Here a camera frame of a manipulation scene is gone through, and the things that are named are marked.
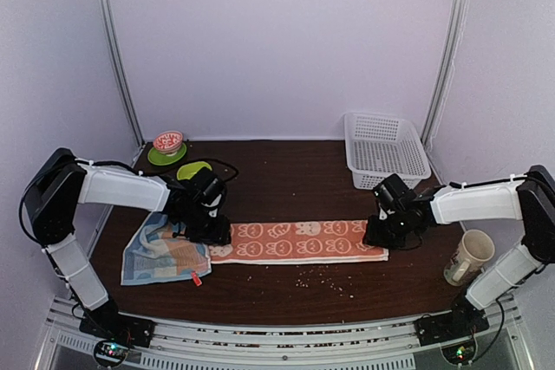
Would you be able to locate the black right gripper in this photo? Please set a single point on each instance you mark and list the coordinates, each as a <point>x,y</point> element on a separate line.
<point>373,237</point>

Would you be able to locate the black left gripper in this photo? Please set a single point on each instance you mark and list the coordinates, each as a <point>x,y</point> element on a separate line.
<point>218,234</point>

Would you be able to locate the blue patchwork towel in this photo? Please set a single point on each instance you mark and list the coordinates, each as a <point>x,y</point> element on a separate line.
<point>154,255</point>

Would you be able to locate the orange bunny pattern towel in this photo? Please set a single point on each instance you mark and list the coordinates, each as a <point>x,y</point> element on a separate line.
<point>309,242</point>

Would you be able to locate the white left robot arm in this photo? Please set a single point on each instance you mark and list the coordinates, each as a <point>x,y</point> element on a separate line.
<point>66,186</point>

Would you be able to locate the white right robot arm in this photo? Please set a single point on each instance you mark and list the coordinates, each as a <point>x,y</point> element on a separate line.
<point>527,200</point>

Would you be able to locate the lime green bowl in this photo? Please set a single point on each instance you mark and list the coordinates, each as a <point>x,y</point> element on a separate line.
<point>189,170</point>

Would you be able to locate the beige ceramic mug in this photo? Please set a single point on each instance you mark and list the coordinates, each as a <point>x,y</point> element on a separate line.
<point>474,249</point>

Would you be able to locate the lime green plate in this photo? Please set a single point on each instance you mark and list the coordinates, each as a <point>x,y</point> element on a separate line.
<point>156,158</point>

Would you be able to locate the white plastic basket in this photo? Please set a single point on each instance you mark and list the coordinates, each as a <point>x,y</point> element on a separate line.
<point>377,146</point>

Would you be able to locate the red patterned small bowl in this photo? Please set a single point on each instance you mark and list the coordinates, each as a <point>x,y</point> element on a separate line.
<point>168,143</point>

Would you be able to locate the scattered rice crumbs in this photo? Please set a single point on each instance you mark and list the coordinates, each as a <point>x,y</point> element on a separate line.
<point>300,281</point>

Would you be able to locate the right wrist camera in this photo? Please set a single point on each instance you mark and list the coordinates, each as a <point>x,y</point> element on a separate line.
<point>392,194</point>

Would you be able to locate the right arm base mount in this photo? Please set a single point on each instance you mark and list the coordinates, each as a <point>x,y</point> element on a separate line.
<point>455,330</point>

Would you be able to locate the aluminium front rail base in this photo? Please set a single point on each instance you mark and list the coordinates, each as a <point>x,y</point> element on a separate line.
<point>385,344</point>

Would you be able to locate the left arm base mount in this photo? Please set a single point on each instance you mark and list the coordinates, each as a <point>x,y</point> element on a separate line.
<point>118,333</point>

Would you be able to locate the right aluminium frame post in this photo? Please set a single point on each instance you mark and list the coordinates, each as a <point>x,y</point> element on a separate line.
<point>445,72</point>

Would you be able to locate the aluminium frame post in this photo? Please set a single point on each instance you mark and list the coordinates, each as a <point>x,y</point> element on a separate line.
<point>119,71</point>
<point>445,72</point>

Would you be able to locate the left aluminium frame post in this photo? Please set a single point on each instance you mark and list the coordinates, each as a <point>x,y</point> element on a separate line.
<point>119,71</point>

